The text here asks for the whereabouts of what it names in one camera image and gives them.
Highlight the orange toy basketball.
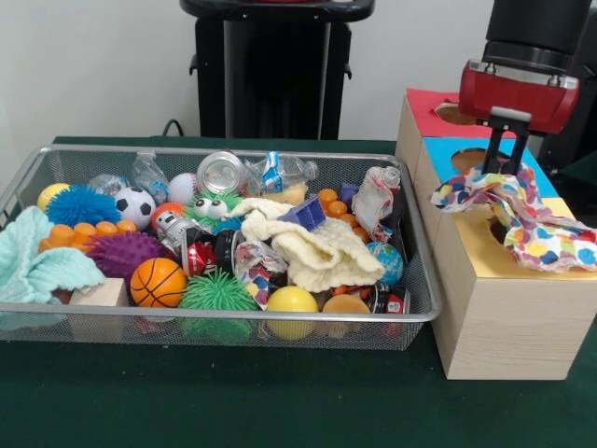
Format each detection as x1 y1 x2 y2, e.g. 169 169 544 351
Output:
129 257 188 309

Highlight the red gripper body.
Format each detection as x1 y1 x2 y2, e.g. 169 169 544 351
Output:
457 64 581 136

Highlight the smooth yellow ball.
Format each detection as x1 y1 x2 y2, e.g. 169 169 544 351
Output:
266 285 321 341

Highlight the small soccer ball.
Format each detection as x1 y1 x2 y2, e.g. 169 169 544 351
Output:
114 186 158 219

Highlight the mint green cloth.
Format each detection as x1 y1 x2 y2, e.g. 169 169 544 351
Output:
0 204 107 304

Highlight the blue spiky rubber ball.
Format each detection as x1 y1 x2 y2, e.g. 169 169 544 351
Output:
45 184 122 228

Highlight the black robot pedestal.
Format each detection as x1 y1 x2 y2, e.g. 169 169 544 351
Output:
179 0 377 140

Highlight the blue globe ball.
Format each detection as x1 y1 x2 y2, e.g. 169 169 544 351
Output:
365 241 405 287

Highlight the purple spiky ball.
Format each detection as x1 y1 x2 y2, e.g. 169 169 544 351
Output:
86 231 164 279

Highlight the wooden box with three holes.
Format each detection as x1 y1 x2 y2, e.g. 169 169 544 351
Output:
395 88 597 381

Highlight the purple toy block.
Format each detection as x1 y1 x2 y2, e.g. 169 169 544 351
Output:
277 195 327 230

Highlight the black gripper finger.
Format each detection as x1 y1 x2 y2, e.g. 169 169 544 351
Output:
507 128 531 176
482 123 507 176

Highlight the cream knitted cloth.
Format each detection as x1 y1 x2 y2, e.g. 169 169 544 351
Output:
230 195 386 294

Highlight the dark green tablecloth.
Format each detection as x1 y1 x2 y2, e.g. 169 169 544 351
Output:
0 134 597 448
557 148 597 188

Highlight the green spiky rubber ball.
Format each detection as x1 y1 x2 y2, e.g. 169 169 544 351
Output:
178 273 260 312

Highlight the colourful dotted cloth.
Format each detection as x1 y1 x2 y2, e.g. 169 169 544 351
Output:
428 161 597 273

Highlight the silver mesh bin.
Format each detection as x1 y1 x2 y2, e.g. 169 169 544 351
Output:
0 144 443 352

